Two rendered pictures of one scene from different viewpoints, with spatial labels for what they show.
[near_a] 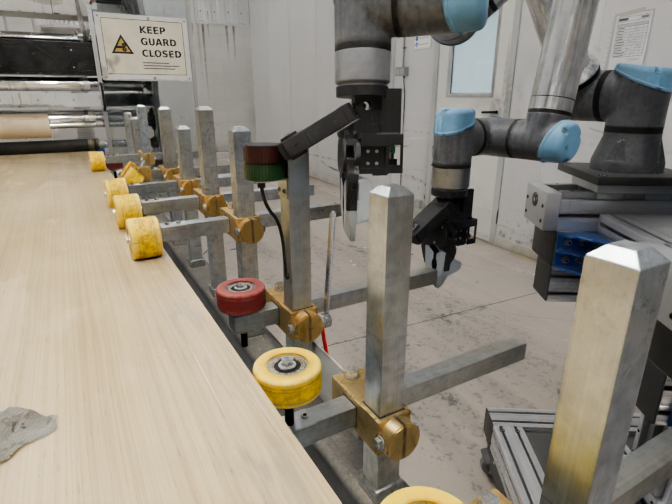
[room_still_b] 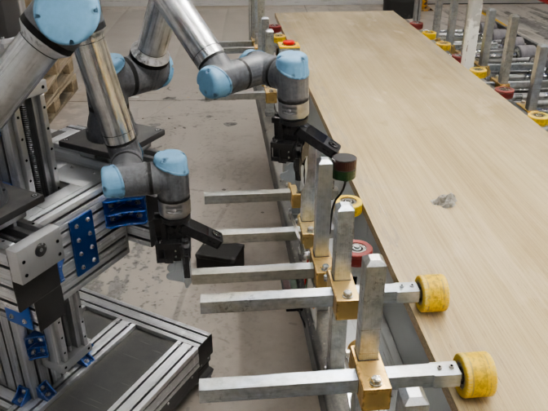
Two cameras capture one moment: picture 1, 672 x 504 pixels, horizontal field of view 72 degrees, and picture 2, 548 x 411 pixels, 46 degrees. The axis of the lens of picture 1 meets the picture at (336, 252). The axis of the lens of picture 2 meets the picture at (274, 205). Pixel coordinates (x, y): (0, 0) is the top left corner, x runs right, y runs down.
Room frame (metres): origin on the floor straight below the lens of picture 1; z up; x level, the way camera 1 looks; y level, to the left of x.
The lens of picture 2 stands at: (2.03, 0.53, 1.76)
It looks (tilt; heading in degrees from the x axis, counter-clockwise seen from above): 28 degrees down; 204
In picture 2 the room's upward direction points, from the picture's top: straight up
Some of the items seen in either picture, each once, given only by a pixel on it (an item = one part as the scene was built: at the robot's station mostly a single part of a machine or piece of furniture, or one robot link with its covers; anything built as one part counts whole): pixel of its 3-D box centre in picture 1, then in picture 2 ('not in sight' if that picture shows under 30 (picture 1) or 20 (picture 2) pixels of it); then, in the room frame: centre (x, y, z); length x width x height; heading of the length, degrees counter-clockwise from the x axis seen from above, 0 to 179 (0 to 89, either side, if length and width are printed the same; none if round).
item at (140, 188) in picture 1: (202, 182); not in sight; (1.42, 0.41, 0.95); 0.50 x 0.04 x 0.04; 120
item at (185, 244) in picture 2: (449, 217); (174, 236); (0.93, -0.23, 0.97); 0.09 x 0.08 x 0.12; 120
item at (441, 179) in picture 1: (449, 178); (174, 206); (0.93, -0.23, 1.05); 0.08 x 0.08 x 0.05
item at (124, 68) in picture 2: not in sight; (108, 80); (0.59, -0.65, 1.21); 0.13 x 0.12 x 0.14; 161
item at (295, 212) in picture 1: (297, 289); (320, 244); (0.71, 0.06, 0.90); 0.04 x 0.04 x 0.48; 30
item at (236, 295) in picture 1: (242, 315); (355, 265); (0.70, 0.16, 0.85); 0.08 x 0.08 x 0.11
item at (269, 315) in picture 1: (343, 296); (278, 272); (0.80, -0.01, 0.84); 0.43 x 0.03 x 0.04; 120
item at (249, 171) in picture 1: (264, 170); (343, 171); (0.69, 0.11, 1.10); 0.06 x 0.06 x 0.02
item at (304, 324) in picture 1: (291, 313); (323, 265); (0.73, 0.08, 0.85); 0.14 x 0.06 x 0.05; 30
